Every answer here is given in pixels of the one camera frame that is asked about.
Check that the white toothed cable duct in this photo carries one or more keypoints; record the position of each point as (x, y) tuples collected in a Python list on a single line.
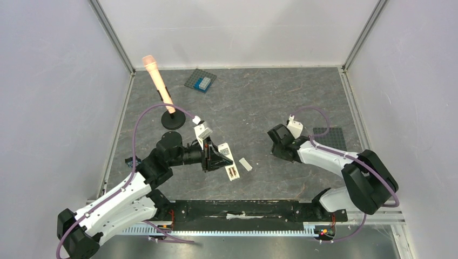
[(142, 229)]

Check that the dark grey lego baseplate right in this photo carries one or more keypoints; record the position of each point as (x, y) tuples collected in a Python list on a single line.
[(334, 138)]

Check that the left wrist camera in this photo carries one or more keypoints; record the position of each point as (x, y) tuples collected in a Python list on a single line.
[(201, 130)]

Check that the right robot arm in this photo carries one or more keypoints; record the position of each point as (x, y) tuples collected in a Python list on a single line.
[(368, 182)]

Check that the grey lego baseplate far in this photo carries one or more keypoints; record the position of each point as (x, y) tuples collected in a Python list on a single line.
[(197, 73)]

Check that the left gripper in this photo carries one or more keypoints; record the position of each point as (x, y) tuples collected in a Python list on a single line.
[(209, 164)]

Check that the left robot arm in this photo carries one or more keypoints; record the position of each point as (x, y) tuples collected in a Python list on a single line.
[(136, 198)]

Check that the black round microphone stand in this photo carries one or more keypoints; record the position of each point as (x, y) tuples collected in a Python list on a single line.
[(173, 121)]

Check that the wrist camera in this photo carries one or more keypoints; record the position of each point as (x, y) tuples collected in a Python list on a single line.
[(294, 126), (201, 130)]

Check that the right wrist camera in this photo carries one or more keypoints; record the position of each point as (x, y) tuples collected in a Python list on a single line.
[(294, 126)]

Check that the small black blue object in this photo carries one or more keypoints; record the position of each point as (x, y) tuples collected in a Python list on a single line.
[(130, 162)]

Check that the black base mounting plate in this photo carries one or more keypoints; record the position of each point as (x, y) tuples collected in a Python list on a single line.
[(244, 215)]

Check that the white battery cover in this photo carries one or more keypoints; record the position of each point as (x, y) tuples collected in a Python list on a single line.
[(245, 164)]

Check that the blue lego brick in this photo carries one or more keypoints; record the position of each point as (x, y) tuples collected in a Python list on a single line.
[(202, 84)]

